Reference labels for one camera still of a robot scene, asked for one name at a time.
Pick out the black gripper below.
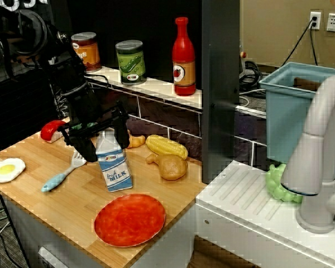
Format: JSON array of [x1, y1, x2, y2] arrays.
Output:
[[58, 89, 131, 164]]

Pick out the blue white milk carton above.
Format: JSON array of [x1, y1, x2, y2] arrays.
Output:
[[95, 128, 134, 193]]

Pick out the green toy broccoli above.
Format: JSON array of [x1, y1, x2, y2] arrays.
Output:
[[69, 122, 97, 131]]

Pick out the orange toy croissant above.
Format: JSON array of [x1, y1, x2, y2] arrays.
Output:
[[127, 130, 146, 149]]

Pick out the yellow toy corn cob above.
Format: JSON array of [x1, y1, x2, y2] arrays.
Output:
[[145, 134, 189, 160]]

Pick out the toy chicken drumstick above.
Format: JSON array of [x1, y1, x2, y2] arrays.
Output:
[[145, 152, 189, 181]]

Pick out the green peas can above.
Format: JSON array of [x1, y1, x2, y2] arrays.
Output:
[[115, 40, 147, 85]]

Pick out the orange round plate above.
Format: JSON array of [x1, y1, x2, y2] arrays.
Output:
[[94, 193, 167, 248]]

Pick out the orange beans can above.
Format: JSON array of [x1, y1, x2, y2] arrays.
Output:
[[70, 31, 102, 73]]

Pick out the toy fried egg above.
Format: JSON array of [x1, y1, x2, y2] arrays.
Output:
[[0, 157, 26, 184]]

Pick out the red ketchup bottle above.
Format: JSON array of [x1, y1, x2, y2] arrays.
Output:
[[172, 17, 197, 97]]

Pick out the white drawer cabinet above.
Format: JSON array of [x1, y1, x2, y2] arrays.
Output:
[[2, 195, 197, 268]]

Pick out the black kitchen shelf unit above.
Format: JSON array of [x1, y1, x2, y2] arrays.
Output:
[[50, 0, 241, 185]]

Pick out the white sink unit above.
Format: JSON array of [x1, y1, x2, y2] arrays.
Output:
[[194, 159, 335, 268]]

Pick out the light blue plastic bin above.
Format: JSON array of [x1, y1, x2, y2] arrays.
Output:
[[259, 61, 335, 168]]

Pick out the brown object in bin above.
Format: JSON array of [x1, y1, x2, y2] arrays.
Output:
[[293, 76, 323, 92]]

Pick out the grey toy faucet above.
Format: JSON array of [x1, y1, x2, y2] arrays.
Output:
[[280, 74, 335, 235]]

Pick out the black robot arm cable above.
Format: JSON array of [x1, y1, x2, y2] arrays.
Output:
[[83, 73, 113, 90]]

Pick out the blue handled grey spatula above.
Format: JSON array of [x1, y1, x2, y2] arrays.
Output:
[[41, 152, 87, 193]]

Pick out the coiled black cable bundle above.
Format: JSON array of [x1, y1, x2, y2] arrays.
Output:
[[238, 60, 265, 93]]

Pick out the black power cable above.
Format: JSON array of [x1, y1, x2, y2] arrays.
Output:
[[281, 17, 317, 68], [309, 23, 319, 66]]

